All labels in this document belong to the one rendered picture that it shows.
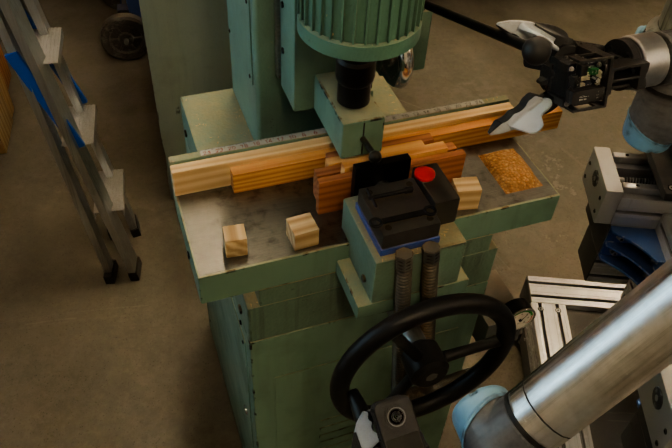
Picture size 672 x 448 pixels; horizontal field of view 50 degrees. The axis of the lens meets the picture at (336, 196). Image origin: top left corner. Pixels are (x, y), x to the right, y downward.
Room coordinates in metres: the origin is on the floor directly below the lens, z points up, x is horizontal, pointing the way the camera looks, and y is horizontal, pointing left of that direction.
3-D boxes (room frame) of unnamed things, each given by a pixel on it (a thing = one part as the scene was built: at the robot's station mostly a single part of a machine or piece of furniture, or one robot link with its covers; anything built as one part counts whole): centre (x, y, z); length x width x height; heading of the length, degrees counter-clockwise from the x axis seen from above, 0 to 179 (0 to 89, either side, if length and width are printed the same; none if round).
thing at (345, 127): (0.92, -0.01, 0.99); 0.14 x 0.07 x 0.09; 22
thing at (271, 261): (0.81, -0.07, 0.87); 0.61 x 0.30 x 0.06; 112
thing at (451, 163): (0.83, -0.09, 0.93); 0.25 x 0.01 x 0.07; 112
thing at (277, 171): (0.94, -0.11, 0.92); 0.60 x 0.02 x 0.04; 112
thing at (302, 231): (0.73, 0.05, 0.92); 0.04 x 0.04 x 0.03; 25
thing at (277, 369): (1.01, 0.03, 0.36); 0.58 x 0.45 x 0.71; 22
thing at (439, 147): (0.85, -0.09, 0.94); 0.17 x 0.02 x 0.07; 112
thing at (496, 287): (0.87, -0.31, 0.58); 0.12 x 0.08 x 0.08; 22
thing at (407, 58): (1.07, -0.09, 1.02); 0.12 x 0.03 x 0.12; 22
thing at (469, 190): (0.83, -0.20, 0.92); 0.04 x 0.03 x 0.04; 101
